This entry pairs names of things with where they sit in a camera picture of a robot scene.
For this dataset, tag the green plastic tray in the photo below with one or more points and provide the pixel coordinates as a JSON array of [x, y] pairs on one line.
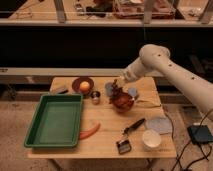
[[56, 122]]

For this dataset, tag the dark purple grape bunch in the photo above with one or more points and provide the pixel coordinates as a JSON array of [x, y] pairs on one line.
[[115, 92]]

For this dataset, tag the red bowl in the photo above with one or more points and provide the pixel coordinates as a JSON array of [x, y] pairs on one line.
[[123, 103]]

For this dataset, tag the orange fruit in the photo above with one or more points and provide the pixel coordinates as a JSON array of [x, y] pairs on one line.
[[84, 86]]

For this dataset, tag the black box on floor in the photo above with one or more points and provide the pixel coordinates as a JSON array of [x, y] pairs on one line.
[[200, 134]]

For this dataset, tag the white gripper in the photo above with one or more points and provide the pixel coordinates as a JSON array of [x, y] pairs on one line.
[[120, 81]]

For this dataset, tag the orange carrot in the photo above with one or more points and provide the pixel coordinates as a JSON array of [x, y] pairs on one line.
[[88, 133]]

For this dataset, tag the wooden table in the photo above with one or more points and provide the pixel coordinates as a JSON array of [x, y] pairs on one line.
[[102, 145]]

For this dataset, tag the grey blue cloth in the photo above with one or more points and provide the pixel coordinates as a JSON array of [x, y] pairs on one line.
[[162, 125]]

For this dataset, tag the small metal cup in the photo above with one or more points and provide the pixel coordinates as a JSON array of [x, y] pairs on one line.
[[95, 96]]

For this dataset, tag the blue cup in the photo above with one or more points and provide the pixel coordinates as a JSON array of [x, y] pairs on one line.
[[108, 88]]

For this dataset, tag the grey sponge block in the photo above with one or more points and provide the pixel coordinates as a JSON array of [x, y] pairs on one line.
[[60, 90]]

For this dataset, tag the black handled brush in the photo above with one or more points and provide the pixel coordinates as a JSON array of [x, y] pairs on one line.
[[124, 145]]

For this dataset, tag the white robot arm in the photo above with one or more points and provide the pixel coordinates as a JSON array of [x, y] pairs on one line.
[[154, 57]]

